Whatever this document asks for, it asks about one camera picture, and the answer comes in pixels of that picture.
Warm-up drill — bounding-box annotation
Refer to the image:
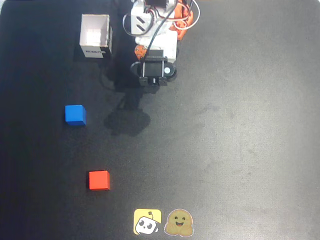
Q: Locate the red cube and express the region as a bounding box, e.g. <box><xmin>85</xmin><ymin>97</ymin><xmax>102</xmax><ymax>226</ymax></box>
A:
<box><xmin>88</xmin><ymin>170</ymin><xmax>111</xmax><ymax>192</ymax></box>

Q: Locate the blue cube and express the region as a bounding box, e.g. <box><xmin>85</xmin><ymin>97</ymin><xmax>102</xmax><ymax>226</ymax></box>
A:
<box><xmin>64</xmin><ymin>104</ymin><xmax>88</xmax><ymax>127</ymax></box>

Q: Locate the black camera cable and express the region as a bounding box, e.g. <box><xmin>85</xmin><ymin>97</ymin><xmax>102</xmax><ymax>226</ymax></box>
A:
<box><xmin>139</xmin><ymin>0</ymin><xmax>198</xmax><ymax>63</ymax></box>

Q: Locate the black table mat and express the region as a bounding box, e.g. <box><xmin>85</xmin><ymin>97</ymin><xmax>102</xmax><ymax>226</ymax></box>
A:
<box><xmin>0</xmin><ymin>0</ymin><xmax>320</xmax><ymax>240</ymax></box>

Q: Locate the white open cardboard box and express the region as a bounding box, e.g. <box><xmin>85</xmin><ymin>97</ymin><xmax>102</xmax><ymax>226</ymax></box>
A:
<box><xmin>79</xmin><ymin>13</ymin><xmax>114</xmax><ymax>60</ymax></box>

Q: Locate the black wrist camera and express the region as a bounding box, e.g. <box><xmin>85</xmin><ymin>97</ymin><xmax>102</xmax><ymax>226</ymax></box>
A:
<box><xmin>130</xmin><ymin>49</ymin><xmax>178</xmax><ymax>87</ymax></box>

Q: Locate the hugging face emoji sticker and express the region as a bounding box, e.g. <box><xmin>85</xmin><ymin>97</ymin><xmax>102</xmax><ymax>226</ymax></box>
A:
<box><xmin>163</xmin><ymin>208</ymin><xmax>195</xmax><ymax>237</ymax></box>

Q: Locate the yellow robot face sticker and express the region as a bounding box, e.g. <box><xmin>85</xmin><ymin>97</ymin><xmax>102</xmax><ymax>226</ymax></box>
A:
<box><xmin>133</xmin><ymin>208</ymin><xmax>162</xmax><ymax>236</ymax></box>

